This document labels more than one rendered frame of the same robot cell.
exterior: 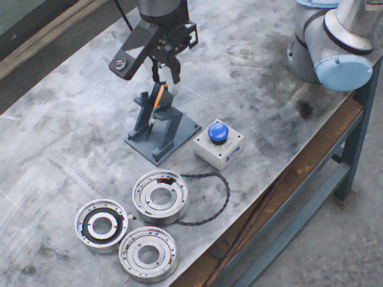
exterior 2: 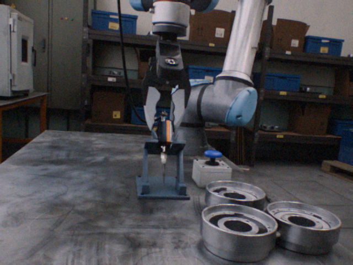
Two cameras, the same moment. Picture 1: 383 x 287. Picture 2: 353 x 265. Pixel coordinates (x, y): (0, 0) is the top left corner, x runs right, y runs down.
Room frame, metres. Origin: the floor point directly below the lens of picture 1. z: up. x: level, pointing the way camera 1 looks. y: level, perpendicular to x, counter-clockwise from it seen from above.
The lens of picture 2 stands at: (0.39, 0.61, 1.02)
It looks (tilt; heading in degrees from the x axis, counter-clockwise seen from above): 9 degrees down; 300
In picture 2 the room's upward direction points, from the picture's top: 5 degrees clockwise
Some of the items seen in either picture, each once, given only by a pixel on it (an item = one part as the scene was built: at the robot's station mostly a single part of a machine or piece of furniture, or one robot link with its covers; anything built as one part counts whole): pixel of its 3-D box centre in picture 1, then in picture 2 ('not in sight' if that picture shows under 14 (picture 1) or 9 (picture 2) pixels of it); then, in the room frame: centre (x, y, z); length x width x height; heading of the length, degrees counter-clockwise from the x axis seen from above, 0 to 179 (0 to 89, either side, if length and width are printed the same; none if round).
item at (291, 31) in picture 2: not in sight; (281, 37); (1.50, -3.89, 1.69); 0.59 x 0.41 x 0.38; 45
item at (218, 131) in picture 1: (218, 137); (212, 162); (0.67, -0.05, 0.85); 0.04 x 0.04 x 0.05
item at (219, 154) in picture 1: (221, 143); (210, 171); (0.67, -0.06, 0.82); 0.08 x 0.07 x 0.05; 130
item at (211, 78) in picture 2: not in sight; (204, 76); (2.25, -3.26, 1.11); 0.52 x 0.38 x 0.22; 40
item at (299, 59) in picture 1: (319, 46); (186, 135); (0.88, -0.32, 0.85); 0.15 x 0.15 x 0.10
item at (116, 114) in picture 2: not in sight; (108, 106); (3.14, -2.47, 0.64); 0.49 x 0.40 x 0.37; 45
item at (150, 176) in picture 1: (161, 198); (234, 200); (0.57, 0.07, 0.82); 0.10 x 0.10 x 0.04
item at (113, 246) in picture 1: (102, 227); (237, 231); (0.52, 0.19, 0.82); 0.10 x 0.10 x 0.04
